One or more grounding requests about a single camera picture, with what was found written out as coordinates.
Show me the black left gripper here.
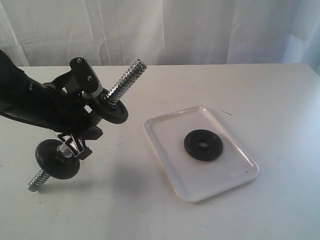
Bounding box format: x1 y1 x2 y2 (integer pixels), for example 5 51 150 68
26 71 103 160

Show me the white rectangular plastic tray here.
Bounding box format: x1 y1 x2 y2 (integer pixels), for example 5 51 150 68
143 106 259 203

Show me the white backdrop curtain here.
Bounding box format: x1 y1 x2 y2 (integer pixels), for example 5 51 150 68
0 0 320 71

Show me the chrome threaded dumbbell bar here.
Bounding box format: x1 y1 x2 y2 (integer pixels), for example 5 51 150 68
28 59 147 192

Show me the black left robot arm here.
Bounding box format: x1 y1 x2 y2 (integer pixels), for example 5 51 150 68
0 51 103 160

